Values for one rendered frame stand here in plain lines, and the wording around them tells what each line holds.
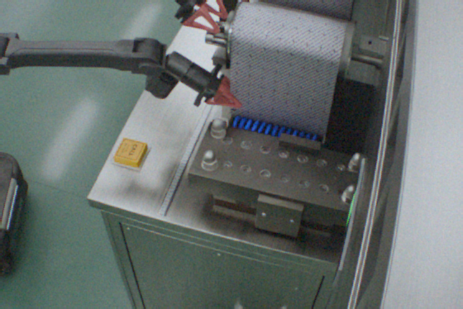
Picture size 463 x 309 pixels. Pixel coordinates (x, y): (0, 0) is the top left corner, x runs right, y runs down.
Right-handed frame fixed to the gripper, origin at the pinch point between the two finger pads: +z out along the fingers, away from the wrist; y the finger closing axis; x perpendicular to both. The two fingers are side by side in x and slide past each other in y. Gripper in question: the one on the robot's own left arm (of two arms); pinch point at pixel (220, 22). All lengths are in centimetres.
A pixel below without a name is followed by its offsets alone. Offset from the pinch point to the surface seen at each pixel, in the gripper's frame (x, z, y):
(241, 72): -2.7, 10.9, 5.2
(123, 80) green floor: -149, 18, -95
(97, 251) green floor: -130, 41, 2
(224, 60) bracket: -9.9, 9.0, -2.2
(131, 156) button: -37.5, 8.3, 16.7
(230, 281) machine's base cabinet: -38, 48, 30
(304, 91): 5.6, 23.0, 5.1
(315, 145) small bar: 0.1, 33.9, 10.1
